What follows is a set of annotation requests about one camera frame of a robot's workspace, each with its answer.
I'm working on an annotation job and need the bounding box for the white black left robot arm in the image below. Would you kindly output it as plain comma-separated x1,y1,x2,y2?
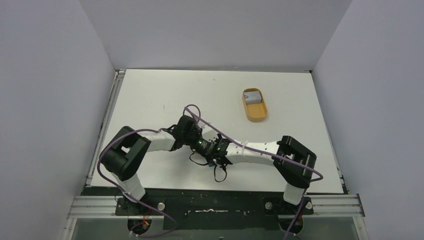
98,115,202,215

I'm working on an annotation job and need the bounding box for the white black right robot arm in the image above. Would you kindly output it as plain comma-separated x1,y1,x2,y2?
190,135,317,214

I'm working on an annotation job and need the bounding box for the grey credit card stack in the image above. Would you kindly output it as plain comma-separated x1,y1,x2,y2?
243,90,263,105

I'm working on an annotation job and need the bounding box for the yellow oval tray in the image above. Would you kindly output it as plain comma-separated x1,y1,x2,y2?
241,88,268,123

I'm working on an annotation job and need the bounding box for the black thin wire loop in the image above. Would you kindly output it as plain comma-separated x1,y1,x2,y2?
189,151,229,183

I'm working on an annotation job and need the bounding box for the aluminium frame rail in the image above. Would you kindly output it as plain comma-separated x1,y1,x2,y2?
61,189,369,240

